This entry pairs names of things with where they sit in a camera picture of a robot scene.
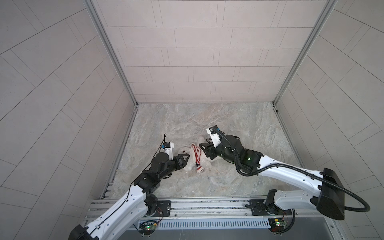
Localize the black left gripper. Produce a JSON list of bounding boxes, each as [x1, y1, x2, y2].
[[156, 155, 191, 182]]

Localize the red white striped shirt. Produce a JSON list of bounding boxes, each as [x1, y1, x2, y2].
[[191, 143, 204, 173]]

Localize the white plush teddy bear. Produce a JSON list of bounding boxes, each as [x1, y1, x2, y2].
[[178, 136, 214, 173]]

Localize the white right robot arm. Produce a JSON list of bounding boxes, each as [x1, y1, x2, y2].
[[199, 135, 345, 220]]

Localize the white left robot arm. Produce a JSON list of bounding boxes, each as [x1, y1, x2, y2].
[[68, 153, 190, 240]]

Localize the left green circuit board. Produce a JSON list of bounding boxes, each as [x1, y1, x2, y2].
[[139, 220, 158, 236]]

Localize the green circuit board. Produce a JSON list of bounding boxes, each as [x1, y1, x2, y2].
[[139, 220, 158, 236], [268, 218, 287, 233]]

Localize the right green circuit board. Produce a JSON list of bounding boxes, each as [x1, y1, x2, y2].
[[268, 218, 287, 233]]

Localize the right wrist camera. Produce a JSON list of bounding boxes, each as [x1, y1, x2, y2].
[[206, 125, 221, 148]]

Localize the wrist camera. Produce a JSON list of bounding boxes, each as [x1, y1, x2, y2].
[[206, 125, 221, 148], [162, 142, 174, 160]]

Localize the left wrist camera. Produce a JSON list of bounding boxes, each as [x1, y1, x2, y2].
[[162, 142, 174, 160]]

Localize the black corrugated cable conduit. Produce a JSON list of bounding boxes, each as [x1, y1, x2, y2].
[[209, 125, 371, 213]]

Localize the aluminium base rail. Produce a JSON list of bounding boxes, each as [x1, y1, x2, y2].
[[87, 197, 328, 231]]

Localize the thin black left cable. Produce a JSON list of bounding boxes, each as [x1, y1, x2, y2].
[[89, 133, 168, 235]]

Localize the aluminium corner post left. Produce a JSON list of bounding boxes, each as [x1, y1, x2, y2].
[[84, 0, 138, 108]]

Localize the aluminium corner post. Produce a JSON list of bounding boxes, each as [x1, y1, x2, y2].
[[272, 0, 338, 108], [84, 0, 138, 108]]

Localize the aluminium corner post right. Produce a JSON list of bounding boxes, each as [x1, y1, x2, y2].
[[272, 0, 338, 108]]

